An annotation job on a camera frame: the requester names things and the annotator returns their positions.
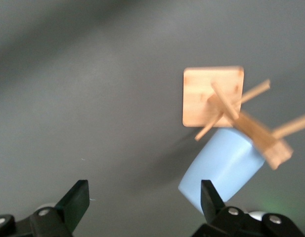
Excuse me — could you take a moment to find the wooden mug tree stand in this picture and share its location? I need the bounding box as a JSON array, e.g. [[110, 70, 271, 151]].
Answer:
[[182, 65, 305, 171]]

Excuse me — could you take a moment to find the light blue plastic cup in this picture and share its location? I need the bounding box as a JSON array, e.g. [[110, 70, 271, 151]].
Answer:
[[178, 128, 264, 215]]

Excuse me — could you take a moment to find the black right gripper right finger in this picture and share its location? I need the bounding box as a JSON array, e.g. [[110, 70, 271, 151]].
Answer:
[[191, 179, 305, 237]]

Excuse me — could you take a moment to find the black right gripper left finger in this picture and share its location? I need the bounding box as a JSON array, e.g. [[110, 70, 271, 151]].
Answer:
[[0, 179, 90, 237]]

